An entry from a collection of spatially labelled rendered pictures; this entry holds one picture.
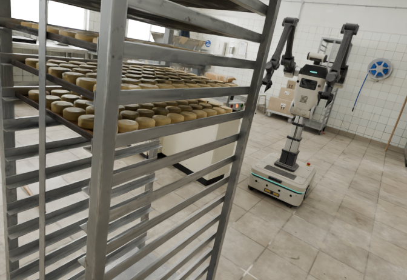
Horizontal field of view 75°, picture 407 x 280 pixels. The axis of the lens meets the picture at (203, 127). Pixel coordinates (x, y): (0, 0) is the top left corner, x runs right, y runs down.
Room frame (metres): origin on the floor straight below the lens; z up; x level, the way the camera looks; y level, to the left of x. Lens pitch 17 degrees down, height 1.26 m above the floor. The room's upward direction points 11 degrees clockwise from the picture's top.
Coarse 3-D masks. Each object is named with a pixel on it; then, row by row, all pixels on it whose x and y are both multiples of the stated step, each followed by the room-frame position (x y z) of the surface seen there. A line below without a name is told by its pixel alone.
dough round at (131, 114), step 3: (123, 111) 0.68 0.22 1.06; (126, 111) 0.68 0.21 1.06; (129, 111) 0.69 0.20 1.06; (132, 111) 0.69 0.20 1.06; (120, 114) 0.66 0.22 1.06; (123, 114) 0.65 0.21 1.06; (126, 114) 0.66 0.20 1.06; (129, 114) 0.66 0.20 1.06; (132, 114) 0.67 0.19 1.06; (135, 114) 0.67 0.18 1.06; (138, 114) 0.68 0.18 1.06; (123, 117) 0.65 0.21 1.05; (126, 117) 0.65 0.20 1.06; (129, 117) 0.65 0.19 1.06; (132, 117) 0.65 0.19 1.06; (135, 117) 0.66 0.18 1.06; (132, 120) 0.65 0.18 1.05
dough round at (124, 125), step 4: (120, 120) 0.60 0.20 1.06; (124, 120) 0.60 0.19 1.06; (128, 120) 0.61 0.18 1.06; (120, 124) 0.57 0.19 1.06; (124, 124) 0.57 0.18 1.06; (128, 124) 0.58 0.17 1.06; (132, 124) 0.58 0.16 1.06; (136, 124) 0.59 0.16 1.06; (120, 128) 0.57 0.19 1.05; (124, 128) 0.57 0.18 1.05; (128, 128) 0.57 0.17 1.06; (132, 128) 0.57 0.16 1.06; (136, 128) 0.59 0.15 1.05; (120, 132) 0.57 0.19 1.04
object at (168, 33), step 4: (164, 32) 1.21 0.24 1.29; (168, 32) 1.19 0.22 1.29; (172, 32) 1.21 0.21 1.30; (164, 36) 1.20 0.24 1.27; (168, 36) 1.19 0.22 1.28; (172, 36) 1.21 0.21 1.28; (164, 40) 1.20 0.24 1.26; (168, 40) 1.19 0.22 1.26; (172, 40) 1.21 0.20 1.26; (164, 64) 1.19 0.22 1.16; (168, 64) 1.21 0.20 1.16; (152, 140) 1.20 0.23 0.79; (152, 152) 1.19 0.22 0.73; (156, 152) 1.21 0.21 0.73; (148, 156) 1.21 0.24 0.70; (152, 156) 1.19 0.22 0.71; (152, 172) 1.20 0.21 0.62; (148, 184) 1.19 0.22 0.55; (152, 184) 1.21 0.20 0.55; (148, 188) 1.19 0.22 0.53; (144, 216) 1.19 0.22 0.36; (148, 216) 1.22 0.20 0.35; (140, 244) 1.19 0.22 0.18; (144, 244) 1.21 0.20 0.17; (140, 248) 1.19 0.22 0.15
